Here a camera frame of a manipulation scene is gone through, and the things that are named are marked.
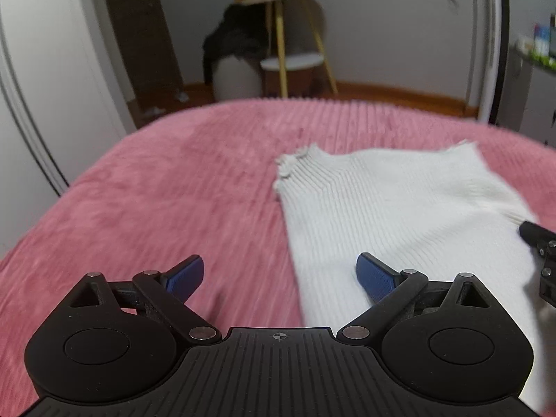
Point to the dark brown door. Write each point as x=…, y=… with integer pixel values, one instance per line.
x=145, y=44

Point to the white ribbed knit sweater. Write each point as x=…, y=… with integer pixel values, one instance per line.
x=439, y=212

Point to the black garment on pouf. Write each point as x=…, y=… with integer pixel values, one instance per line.
x=241, y=33

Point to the yellow legged round side table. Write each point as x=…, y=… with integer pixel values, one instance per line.
x=296, y=62

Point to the pink plush bed blanket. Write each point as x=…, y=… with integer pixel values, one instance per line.
x=202, y=182

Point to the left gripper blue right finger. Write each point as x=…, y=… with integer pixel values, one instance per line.
x=391, y=294

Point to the blue white box on cabinet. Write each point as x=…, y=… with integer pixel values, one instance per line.
x=541, y=41

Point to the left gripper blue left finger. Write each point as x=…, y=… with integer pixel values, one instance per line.
x=166, y=294

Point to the white round pouf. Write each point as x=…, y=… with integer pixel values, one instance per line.
x=237, y=78

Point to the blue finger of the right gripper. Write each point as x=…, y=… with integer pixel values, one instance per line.
x=539, y=238

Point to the grey drawer cabinet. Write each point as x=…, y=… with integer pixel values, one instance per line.
x=528, y=100

